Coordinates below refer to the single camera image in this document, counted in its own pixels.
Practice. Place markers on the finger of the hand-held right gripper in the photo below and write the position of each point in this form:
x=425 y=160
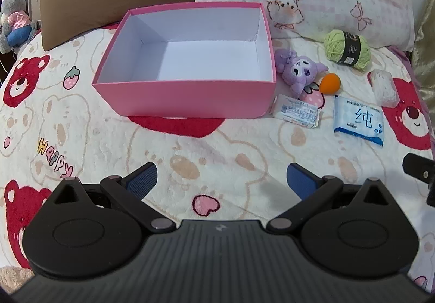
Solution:
x=416 y=167

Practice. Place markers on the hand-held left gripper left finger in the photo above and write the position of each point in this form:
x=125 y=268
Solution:
x=141 y=180

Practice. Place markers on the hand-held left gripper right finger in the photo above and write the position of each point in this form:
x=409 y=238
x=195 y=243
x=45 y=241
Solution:
x=300 y=182

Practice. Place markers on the small white packet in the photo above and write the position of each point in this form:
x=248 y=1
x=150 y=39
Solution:
x=295 y=111

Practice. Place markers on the blue white wipes pack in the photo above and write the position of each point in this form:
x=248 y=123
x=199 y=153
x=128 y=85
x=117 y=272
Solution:
x=358 y=119

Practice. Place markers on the pink cardboard box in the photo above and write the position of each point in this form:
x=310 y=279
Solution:
x=190 y=99

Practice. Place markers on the purple plush toy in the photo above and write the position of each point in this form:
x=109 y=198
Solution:
x=299 y=68

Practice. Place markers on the printed bear blanket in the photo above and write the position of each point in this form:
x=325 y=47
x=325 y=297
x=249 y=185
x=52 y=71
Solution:
x=238 y=153

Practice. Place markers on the clear plastic case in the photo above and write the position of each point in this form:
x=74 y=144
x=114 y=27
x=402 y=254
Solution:
x=384 y=87

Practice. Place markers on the orange makeup sponge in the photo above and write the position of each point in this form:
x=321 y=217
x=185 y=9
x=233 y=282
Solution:
x=330 y=84

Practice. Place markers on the green yarn ball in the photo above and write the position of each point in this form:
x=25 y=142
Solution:
x=334 y=44

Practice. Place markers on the beige fluffy cloth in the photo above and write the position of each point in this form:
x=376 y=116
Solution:
x=13 y=277

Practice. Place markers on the grey plush toy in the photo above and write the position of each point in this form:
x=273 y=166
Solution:
x=13 y=10

